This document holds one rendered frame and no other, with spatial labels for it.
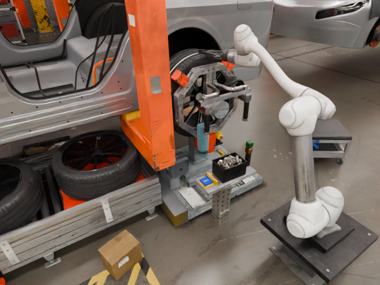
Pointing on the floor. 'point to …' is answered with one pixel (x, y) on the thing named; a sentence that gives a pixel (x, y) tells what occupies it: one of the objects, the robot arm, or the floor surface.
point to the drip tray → (42, 146)
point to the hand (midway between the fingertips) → (203, 51)
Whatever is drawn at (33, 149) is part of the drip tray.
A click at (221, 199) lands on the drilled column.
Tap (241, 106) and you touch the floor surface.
